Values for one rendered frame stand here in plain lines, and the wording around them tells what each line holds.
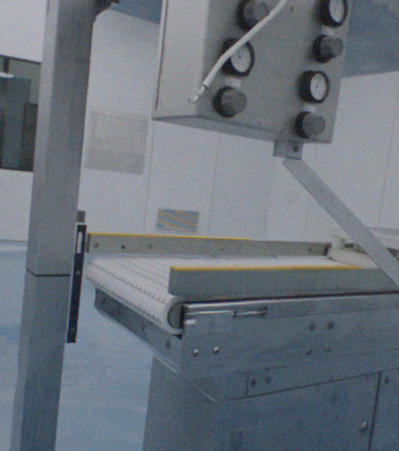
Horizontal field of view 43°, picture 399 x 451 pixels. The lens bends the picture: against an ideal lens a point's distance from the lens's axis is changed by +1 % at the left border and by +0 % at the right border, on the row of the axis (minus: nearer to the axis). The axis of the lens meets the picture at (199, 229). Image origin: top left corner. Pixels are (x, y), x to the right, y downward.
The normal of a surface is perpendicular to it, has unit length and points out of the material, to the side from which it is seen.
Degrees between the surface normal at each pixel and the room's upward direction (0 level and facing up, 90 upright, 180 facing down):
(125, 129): 90
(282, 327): 90
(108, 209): 90
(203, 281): 90
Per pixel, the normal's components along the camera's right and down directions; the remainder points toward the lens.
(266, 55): 0.55, 0.15
